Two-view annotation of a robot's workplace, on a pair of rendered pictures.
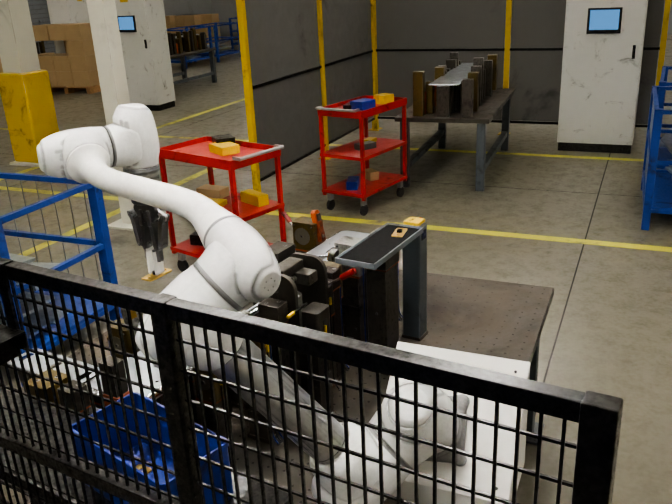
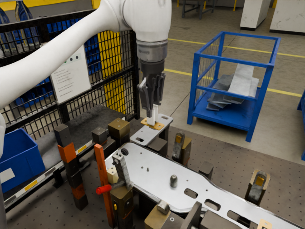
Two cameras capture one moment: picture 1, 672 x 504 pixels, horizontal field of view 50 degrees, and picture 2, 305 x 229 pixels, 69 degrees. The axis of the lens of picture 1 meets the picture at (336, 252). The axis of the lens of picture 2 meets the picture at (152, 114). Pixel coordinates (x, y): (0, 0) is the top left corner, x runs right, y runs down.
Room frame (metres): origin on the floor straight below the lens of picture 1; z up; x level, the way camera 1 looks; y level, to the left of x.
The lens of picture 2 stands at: (1.81, -0.17, 1.72)
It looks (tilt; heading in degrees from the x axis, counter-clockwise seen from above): 33 degrees down; 93
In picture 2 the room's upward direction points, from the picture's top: straight up
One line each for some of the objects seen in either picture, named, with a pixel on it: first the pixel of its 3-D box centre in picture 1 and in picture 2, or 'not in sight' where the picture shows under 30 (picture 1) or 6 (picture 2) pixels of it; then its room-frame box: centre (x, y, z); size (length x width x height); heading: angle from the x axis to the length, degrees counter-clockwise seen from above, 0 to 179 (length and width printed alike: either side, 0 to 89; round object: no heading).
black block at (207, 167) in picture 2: not in sight; (203, 186); (2.02, 0.55, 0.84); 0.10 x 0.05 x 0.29; 59
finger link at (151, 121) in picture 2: (158, 261); (150, 116); (1.77, 0.47, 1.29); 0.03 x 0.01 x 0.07; 149
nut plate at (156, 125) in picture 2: (156, 272); (152, 122); (1.78, 0.48, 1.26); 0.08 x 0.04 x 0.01; 149
